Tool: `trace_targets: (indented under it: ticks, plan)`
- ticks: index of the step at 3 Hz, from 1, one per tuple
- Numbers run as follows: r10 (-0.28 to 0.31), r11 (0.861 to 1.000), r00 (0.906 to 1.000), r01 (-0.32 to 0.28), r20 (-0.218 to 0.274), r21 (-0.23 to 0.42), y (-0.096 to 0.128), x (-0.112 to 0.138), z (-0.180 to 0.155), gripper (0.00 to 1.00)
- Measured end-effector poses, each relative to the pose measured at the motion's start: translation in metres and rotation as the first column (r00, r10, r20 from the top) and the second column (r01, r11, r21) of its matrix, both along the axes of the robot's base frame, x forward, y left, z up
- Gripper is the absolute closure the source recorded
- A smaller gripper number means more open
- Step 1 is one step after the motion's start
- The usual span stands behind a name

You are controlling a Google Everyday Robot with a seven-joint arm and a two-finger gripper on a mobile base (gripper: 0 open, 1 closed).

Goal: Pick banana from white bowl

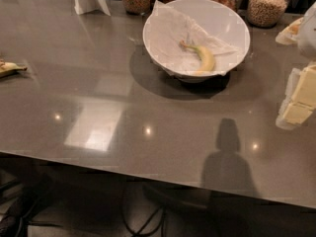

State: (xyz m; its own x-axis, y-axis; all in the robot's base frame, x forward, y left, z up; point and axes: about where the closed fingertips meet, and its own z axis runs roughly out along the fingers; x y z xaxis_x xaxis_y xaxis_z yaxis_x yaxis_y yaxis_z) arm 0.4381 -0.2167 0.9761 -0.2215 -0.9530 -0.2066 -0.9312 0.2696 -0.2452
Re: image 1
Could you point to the white bowl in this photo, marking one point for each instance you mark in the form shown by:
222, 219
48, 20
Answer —
217, 20

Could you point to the round glass cereal jar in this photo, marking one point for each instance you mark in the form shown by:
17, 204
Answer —
265, 13

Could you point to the yellow banana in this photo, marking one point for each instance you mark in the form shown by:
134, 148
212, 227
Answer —
207, 60

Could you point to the banana at left edge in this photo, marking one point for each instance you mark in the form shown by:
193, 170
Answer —
10, 68

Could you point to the white paper towel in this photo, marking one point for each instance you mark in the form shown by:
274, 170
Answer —
171, 33

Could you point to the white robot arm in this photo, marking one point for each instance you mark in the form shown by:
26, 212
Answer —
302, 33

